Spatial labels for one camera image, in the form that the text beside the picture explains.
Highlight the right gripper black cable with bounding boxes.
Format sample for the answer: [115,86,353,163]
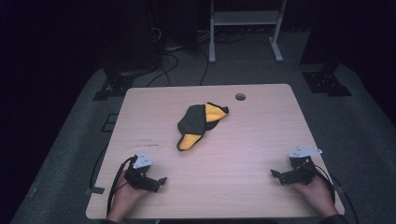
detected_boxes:
[313,163,337,205]

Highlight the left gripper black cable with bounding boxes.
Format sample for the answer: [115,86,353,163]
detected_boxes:
[106,156,138,217]

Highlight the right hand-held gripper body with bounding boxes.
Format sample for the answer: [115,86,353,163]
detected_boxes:
[279,147,323,187]

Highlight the person's right hand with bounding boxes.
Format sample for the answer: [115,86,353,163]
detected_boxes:
[291,175,340,217]

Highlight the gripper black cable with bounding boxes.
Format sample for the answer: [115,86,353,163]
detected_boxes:
[313,163,337,205]
[106,156,138,217]

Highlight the black floor cables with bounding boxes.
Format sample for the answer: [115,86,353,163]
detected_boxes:
[145,29,247,89]

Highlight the white metal frame stand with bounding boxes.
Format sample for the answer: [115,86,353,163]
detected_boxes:
[208,0,288,64]

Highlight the black cable beside table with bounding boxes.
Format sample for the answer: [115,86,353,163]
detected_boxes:
[330,175,360,224]
[89,147,108,190]

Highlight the black floor tape rectangle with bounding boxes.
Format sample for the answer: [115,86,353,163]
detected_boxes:
[101,113,120,133]

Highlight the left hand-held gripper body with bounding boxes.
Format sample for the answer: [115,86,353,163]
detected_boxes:
[124,151,161,193]

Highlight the black stand base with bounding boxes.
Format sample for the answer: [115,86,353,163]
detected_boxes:
[300,61,353,98]
[92,67,157,102]

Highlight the person's left hand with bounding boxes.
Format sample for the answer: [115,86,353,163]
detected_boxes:
[106,169,151,223]

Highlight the yellow and dark grey cloth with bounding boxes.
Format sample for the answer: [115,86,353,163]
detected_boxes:
[176,102,230,152]

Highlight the grey floor tape strip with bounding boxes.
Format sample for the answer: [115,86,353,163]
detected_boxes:
[85,186,106,196]

